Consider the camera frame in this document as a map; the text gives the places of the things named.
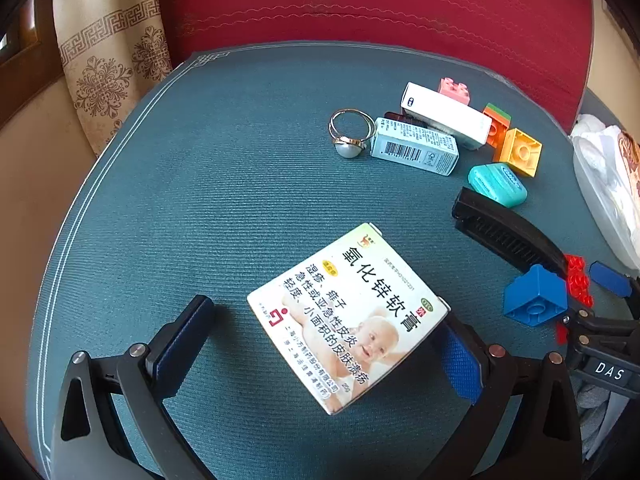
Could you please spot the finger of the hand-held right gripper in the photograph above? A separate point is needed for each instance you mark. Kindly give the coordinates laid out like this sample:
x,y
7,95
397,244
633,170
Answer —
x,y
610,280
605,330

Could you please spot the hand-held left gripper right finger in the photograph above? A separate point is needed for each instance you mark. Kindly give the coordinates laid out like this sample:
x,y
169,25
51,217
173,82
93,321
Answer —
x,y
460,365

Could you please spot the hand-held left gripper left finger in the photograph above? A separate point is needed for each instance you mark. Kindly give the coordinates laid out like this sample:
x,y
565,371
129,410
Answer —
x,y
182,342

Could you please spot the red toy block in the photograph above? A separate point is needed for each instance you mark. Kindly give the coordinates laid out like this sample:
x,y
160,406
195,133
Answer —
x,y
577,280

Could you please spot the blue toy block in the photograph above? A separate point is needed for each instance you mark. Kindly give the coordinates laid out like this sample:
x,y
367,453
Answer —
x,y
532,295

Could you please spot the clear plastic bowl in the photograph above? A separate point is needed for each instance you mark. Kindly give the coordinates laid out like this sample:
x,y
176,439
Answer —
x,y
600,195

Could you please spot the black comb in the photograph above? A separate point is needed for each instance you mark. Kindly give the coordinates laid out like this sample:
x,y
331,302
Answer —
x,y
505,235

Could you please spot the white green ointment box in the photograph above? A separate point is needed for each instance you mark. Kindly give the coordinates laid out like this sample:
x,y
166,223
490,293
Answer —
x,y
350,310

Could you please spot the teal dental floss case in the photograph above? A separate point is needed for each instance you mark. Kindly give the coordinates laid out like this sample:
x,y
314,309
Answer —
x,y
497,185

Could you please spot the yellow orange toy block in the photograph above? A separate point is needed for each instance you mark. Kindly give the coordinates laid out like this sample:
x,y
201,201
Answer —
x,y
520,152

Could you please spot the orange green toy block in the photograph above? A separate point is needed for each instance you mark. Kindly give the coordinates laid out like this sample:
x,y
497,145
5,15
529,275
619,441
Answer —
x,y
497,127

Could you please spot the light blue small carton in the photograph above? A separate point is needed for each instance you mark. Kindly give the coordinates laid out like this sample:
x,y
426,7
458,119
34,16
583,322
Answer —
x,y
415,147

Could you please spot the long white carton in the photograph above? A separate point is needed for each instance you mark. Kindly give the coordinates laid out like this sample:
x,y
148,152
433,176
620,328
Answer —
x,y
445,115

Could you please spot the pink green toy block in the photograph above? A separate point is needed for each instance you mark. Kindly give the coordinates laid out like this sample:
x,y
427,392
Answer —
x,y
455,90

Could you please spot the dark brown gold lipstick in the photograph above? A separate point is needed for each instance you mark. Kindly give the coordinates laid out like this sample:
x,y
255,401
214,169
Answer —
x,y
400,117

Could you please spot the grey cloth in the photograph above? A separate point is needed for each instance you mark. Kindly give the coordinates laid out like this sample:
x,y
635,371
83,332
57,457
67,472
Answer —
x,y
597,420

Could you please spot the floral quilt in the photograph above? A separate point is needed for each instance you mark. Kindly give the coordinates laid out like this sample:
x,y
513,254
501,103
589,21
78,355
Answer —
x,y
631,165

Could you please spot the white cloth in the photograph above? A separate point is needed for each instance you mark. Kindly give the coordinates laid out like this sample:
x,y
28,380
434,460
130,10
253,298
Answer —
x,y
592,127

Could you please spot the grey headboard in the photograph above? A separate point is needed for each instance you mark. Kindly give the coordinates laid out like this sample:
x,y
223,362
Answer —
x,y
597,105

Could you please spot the beige patterned curtain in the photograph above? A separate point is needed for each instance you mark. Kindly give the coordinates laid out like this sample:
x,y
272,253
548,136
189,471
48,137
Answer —
x,y
105,60

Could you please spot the red quilted mattress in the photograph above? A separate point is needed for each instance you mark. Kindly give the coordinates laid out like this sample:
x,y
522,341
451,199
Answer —
x,y
375,5

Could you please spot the brown wooden window frame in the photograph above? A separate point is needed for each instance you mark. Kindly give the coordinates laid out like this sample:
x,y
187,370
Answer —
x,y
25,80

